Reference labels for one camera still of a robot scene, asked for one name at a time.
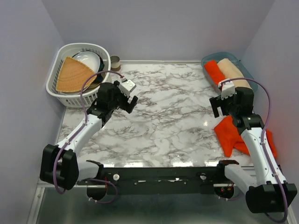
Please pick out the woven wicker fan tray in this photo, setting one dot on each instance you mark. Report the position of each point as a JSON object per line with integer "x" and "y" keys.
{"x": 72, "y": 75}

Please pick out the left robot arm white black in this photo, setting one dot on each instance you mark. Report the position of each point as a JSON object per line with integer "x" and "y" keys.
{"x": 59, "y": 162}

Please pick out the rolled orange t shirt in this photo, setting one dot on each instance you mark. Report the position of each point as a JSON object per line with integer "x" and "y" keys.
{"x": 214, "y": 71}

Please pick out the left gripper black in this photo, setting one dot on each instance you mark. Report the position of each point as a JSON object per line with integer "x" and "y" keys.
{"x": 126, "y": 106}

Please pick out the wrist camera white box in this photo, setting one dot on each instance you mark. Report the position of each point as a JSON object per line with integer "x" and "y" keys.
{"x": 227, "y": 88}
{"x": 127, "y": 86}

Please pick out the white bowl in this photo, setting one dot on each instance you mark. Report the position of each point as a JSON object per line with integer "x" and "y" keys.
{"x": 90, "y": 61}

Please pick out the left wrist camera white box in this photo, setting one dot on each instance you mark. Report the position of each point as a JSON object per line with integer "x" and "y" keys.
{"x": 127, "y": 86}

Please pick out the orange t shirt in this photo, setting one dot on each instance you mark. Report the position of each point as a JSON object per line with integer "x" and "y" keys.
{"x": 229, "y": 137}
{"x": 214, "y": 71}

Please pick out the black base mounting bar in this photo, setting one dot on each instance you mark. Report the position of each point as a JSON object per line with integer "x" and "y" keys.
{"x": 154, "y": 181}

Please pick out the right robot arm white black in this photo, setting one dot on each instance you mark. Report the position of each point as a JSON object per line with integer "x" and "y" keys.
{"x": 269, "y": 191}

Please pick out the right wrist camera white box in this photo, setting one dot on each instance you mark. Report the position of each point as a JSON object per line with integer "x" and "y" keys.
{"x": 227, "y": 88}

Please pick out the dark dish in basket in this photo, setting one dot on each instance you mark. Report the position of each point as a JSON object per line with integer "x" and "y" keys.
{"x": 101, "y": 70}

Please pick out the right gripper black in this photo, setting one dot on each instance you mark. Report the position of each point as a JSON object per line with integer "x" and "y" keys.
{"x": 217, "y": 101}

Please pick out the rolled beige t shirt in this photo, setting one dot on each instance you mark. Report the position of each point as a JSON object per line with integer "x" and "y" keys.
{"x": 229, "y": 70}

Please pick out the blue transparent plastic bin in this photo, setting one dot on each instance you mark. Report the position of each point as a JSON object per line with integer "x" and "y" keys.
{"x": 219, "y": 56}

